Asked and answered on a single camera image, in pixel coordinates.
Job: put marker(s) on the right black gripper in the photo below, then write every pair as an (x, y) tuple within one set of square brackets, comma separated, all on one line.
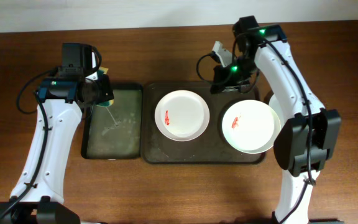
[(220, 81)]

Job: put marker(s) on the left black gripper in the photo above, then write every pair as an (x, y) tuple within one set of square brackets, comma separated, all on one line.
[(105, 90)]

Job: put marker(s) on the green yellow sponge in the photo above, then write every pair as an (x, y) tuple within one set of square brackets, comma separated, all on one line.
[(104, 73)]

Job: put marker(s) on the white pink plate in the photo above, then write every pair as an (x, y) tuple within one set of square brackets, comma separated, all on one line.
[(182, 115)]

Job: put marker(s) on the light blue plate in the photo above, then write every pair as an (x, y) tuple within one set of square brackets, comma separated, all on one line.
[(275, 105)]

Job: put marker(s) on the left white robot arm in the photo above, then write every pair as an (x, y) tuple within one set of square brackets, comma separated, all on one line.
[(38, 194)]

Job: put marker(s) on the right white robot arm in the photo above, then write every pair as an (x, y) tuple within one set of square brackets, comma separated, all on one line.
[(309, 132)]

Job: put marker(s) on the black water tray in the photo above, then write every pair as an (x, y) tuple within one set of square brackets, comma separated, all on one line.
[(113, 132)]

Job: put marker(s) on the brown serving tray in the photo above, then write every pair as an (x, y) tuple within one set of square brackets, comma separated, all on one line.
[(209, 148)]

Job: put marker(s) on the white cream plate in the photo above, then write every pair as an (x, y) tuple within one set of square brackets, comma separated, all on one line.
[(250, 126)]

